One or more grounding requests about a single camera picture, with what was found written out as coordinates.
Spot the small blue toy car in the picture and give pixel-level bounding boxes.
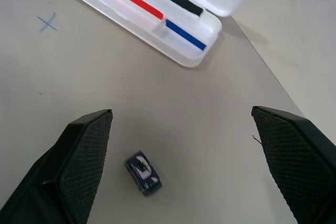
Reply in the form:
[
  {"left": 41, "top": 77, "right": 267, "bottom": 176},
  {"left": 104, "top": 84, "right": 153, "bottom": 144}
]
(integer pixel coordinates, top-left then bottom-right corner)
[{"left": 124, "top": 150, "right": 163, "bottom": 198}]

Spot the translucent white pencil case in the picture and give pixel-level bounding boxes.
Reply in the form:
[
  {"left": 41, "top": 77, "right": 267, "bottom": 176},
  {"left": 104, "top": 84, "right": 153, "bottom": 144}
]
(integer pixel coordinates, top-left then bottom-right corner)
[{"left": 58, "top": 0, "right": 260, "bottom": 68}]

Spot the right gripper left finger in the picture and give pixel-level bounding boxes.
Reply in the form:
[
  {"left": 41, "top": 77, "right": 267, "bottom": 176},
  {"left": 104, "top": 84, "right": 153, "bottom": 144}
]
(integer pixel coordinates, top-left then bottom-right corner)
[{"left": 0, "top": 109, "right": 113, "bottom": 224}]

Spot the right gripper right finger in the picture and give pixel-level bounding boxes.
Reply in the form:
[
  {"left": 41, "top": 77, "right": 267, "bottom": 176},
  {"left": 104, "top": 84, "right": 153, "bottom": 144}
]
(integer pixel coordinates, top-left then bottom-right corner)
[{"left": 251, "top": 105, "right": 336, "bottom": 224}]

